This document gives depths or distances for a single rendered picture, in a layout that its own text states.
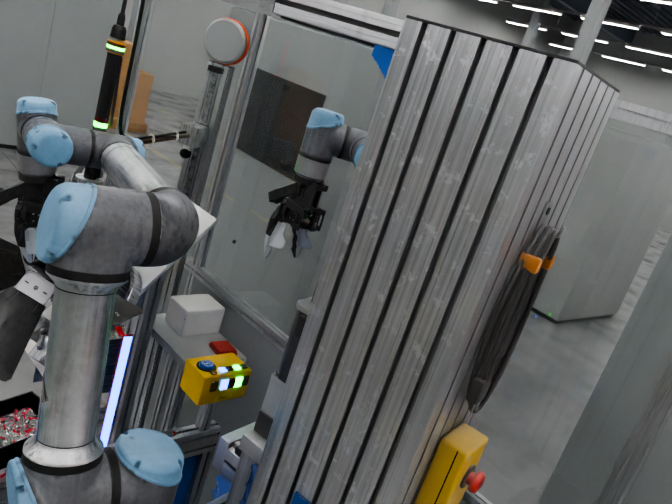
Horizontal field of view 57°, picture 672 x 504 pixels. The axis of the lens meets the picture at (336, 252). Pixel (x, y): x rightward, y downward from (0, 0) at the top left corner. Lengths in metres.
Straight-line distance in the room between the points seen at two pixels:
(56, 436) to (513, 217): 0.72
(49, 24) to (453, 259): 6.74
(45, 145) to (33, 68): 6.12
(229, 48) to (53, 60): 5.22
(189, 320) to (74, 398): 1.32
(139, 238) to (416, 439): 0.49
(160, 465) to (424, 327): 0.49
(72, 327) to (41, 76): 6.54
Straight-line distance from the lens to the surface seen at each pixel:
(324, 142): 1.37
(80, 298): 0.95
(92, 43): 7.52
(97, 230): 0.91
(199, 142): 2.26
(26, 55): 7.35
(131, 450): 1.10
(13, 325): 1.89
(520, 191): 0.81
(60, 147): 1.28
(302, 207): 1.40
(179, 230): 0.96
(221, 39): 2.32
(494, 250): 0.82
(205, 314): 2.32
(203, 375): 1.71
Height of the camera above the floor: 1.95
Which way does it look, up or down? 17 degrees down
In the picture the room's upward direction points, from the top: 18 degrees clockwise
